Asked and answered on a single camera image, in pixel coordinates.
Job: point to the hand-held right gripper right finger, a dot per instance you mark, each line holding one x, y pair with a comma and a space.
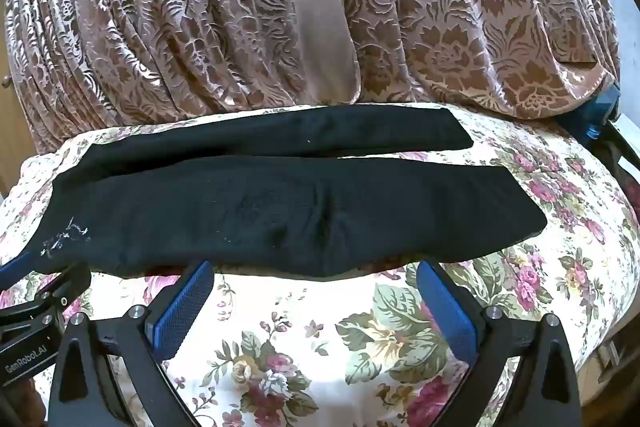
445, 312

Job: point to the black pants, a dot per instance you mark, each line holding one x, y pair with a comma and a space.
250, 207

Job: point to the wooden door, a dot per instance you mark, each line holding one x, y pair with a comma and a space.
10, 122

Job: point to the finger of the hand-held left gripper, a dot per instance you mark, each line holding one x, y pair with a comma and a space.
55, 289
12, 269

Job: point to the brown patterned curtain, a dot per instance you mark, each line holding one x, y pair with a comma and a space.
475, 7
150, 7

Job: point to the round door knob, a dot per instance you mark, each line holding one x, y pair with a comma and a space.
5, 82

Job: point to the dark object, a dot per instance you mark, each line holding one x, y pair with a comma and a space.
617, 157

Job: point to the blue plastic object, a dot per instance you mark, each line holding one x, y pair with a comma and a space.
597, 114

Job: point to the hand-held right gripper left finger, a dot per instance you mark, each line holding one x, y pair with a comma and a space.
182, 307

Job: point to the floral bedspread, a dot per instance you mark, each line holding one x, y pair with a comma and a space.
310, 337

